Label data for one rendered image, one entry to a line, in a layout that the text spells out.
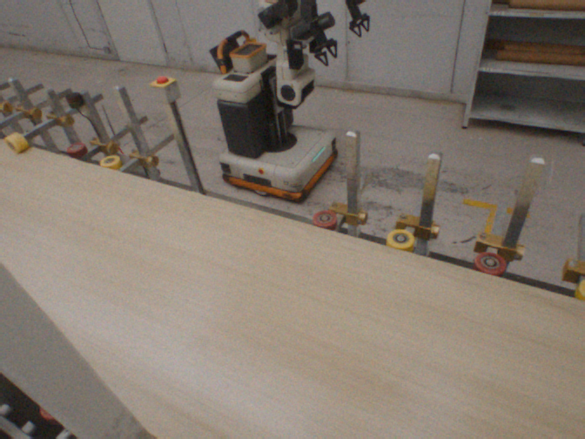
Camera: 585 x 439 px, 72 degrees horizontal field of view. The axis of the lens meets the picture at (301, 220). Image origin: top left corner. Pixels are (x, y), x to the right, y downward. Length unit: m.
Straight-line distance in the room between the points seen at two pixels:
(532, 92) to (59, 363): 3.82
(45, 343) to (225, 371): 0.64
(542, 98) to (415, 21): 1.23
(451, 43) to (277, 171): 1.96
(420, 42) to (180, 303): 3.27
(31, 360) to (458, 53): 3.76
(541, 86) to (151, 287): 3.42
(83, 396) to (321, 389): 0.58
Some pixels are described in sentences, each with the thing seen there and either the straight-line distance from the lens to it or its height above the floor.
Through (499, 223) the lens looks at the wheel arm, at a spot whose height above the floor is 0.85.
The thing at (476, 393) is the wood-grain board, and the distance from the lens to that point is 1.00.
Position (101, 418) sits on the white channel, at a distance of 0.53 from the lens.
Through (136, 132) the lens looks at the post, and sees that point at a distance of 1.90.
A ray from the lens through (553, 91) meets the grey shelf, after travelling 3.97.
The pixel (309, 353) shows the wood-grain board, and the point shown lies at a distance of 1.01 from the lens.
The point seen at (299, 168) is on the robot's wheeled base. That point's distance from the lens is 2.67.
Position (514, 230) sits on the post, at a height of 0.92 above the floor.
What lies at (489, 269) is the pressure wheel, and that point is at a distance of 1.20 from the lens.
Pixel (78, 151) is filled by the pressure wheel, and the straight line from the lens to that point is 2.08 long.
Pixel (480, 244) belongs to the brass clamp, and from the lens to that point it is 1.36.
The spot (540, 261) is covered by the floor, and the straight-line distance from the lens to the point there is 2.60.
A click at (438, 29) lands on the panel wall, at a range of 3.90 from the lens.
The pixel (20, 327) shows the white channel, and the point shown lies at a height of 1.51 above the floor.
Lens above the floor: 1.77
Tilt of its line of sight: 41 degrees down
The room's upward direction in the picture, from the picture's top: 7 degrees counter-clockwise
